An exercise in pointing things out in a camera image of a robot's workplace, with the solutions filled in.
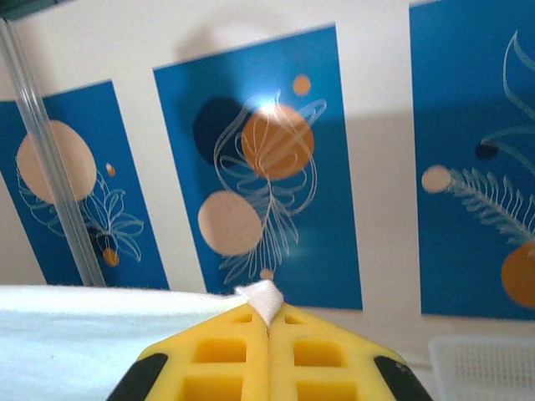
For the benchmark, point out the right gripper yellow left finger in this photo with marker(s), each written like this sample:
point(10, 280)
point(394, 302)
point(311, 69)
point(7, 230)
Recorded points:
point(225, 334)

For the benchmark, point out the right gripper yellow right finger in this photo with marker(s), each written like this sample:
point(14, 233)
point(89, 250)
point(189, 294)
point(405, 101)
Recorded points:
point(317, 334)

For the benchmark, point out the white t-shirt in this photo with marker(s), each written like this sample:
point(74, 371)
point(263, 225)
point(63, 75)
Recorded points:
point(62, 334)

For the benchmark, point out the white perforated plastic basket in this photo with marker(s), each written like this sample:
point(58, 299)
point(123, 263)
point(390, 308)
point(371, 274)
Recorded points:
point(480, 367)

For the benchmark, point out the blue floral wall panel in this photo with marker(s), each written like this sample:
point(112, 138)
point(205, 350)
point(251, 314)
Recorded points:
point(121, 167)
point(460, 104)
point(326, 167)

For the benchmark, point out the aluminium frame post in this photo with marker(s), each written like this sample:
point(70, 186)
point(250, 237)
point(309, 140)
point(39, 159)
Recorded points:
point(52, 167)

